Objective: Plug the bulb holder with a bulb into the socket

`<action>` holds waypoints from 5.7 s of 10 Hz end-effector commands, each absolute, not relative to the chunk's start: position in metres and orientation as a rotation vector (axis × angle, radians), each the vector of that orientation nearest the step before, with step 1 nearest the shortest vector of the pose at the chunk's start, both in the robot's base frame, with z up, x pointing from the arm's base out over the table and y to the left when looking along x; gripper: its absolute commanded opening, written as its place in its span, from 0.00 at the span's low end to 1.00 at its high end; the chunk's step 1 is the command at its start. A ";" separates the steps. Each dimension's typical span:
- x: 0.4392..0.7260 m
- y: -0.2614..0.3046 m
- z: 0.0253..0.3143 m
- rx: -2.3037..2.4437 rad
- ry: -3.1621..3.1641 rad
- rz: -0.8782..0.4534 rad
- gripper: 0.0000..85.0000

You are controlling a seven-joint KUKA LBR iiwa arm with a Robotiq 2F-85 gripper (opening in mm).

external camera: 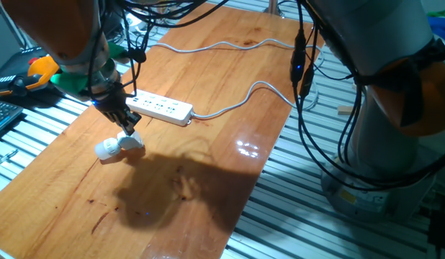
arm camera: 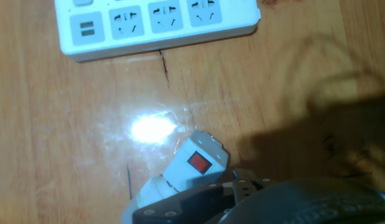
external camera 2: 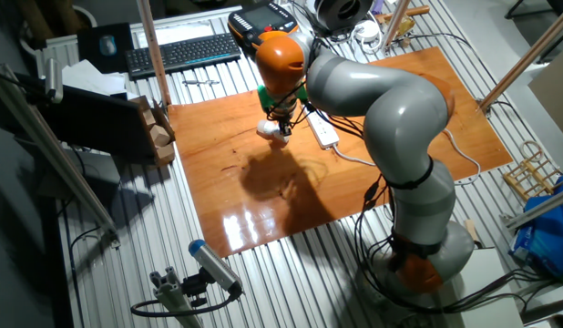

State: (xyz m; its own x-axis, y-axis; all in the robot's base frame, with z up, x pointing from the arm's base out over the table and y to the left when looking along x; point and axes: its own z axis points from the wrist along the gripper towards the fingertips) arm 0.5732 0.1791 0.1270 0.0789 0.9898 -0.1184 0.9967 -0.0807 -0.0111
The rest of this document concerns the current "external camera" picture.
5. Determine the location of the small metal tool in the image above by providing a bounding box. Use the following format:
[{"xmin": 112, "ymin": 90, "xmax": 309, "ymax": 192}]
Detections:
[{"xmin": 0, "ymin": 149, "xmax": 19, "ymax": 170}]

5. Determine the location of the white power strip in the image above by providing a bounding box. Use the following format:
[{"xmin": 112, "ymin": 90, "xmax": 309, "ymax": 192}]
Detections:
[{"xmin": 125, "ymin": 88, "xmax": 194, "ymax": 127}]

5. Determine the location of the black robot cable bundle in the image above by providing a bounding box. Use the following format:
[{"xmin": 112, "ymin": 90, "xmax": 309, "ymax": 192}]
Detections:
[{"xmin": 87, "ymin": 0, "xmax": 445, "ymax": 191}]

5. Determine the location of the grey power strip cable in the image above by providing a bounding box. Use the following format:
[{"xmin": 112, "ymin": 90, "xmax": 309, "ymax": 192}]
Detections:
[{"xmin": 150, "ymin": 37, "xmax": 326, "ymax": 122}]

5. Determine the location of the blue bag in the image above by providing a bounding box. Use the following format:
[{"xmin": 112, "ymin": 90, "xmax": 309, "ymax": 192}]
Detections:
[{"xmin": 426, "ymin": 9, "xmax": 445, "ymax": 47}]

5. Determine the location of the wooden pole on metal foot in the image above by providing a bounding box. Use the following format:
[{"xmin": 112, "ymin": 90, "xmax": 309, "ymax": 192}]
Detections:
[{"xmin": 262, "ymin": 0, "xmax": 285, "ymax": 18}]

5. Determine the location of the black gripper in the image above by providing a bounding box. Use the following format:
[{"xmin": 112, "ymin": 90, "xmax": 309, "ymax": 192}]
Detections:
[{"xmin": 92, "ymin": 81, "xmax": 143, "ymax": 137}]

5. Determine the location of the orange wooden board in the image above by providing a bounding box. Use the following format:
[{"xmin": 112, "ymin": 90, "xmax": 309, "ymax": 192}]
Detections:
[{"xmin": 0, "ymin": 2, "xmax": 315, "ymax": 259}]

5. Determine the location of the black and orange teach pendant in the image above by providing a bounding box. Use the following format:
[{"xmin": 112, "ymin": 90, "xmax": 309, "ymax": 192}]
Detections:
[{"xmin": 0, "ymin": 46, "xmax": 61, "ymax": 98}]

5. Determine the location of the black keyboard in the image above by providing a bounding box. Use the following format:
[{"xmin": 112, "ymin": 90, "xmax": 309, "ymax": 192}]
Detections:
[{"xmin": 0, "ymin": 99, "xmax": 24, "ymax": 140}]

